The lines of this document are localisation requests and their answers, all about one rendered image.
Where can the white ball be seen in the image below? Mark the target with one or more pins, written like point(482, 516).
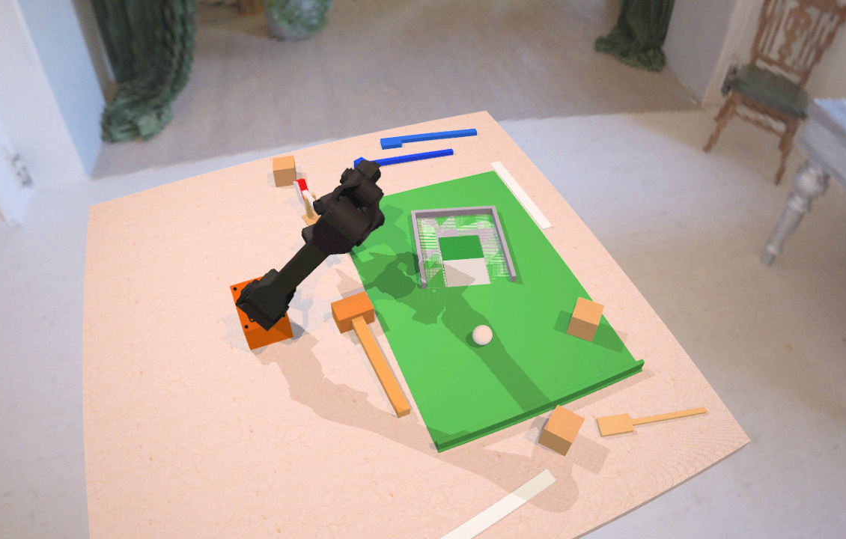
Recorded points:
point(482, 335)

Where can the green flat mat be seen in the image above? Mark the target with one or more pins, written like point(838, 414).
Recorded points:
point(456, 383)

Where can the orange mallet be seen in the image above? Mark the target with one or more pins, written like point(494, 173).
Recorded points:
point(355, 312)

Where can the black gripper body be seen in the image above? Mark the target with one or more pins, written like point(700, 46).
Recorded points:
point(307, 231)

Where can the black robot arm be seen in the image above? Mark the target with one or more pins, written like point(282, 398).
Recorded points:
point(340, 227)

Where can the white flat strip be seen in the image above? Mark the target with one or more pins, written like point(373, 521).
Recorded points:
point(521, 195)
point(505, 506)

